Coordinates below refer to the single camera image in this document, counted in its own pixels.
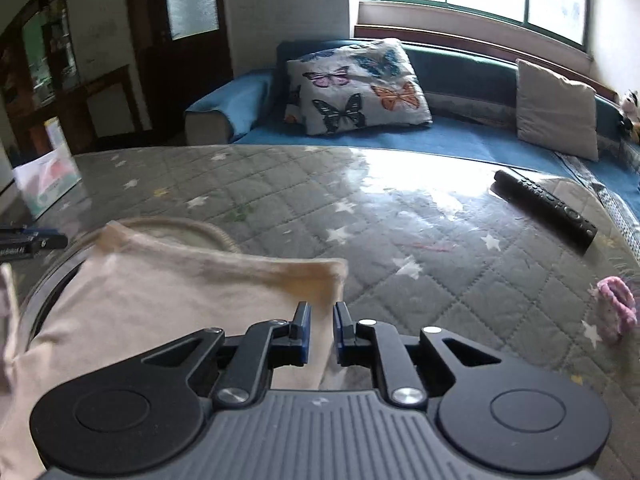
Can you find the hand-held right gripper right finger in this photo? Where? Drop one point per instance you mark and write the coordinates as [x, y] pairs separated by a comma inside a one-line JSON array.
[[342, 334]]

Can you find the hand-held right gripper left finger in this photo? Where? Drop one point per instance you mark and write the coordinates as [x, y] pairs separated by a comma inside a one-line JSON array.
[[303, 336]]

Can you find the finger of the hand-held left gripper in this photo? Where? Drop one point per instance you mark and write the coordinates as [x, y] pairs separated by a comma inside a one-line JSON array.
[[35, 246], [22, 231]]

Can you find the cream garment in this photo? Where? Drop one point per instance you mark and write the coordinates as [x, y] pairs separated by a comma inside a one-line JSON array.
[[165, 305]]

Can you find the black round induction cooker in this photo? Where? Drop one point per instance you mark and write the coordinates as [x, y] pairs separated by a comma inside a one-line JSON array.
[[52, 287]]

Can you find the white paper box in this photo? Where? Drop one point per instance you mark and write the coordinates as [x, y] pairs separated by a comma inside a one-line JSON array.
[[47, 180]]

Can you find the dark wooden cabinet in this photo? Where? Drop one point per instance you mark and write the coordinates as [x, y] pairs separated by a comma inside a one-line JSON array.
[[50, 100]]

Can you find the grey star quilted table cover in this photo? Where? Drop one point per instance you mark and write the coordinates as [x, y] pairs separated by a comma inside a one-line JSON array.
[[310, 200]]

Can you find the dark wooden door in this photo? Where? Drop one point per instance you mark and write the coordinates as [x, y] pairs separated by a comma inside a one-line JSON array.
[[150, 60]]

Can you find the blue sofa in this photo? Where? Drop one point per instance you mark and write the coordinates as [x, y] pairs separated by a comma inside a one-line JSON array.
[[450, 139]]

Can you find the black remote control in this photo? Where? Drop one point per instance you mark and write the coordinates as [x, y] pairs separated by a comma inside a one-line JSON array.
[[545, 205]]

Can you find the butterfly print pillow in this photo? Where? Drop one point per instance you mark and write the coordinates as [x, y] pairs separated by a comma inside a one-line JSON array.
[[360, 85]]

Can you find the pink knitted item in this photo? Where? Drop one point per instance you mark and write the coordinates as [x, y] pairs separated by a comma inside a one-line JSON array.
[[617, 305]]

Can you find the beige pillow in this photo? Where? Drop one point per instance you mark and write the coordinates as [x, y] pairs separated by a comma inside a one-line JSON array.
[[555, 110]]

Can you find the black and white plush toy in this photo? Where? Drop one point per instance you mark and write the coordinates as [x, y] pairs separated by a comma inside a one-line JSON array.
[[631, 105]]

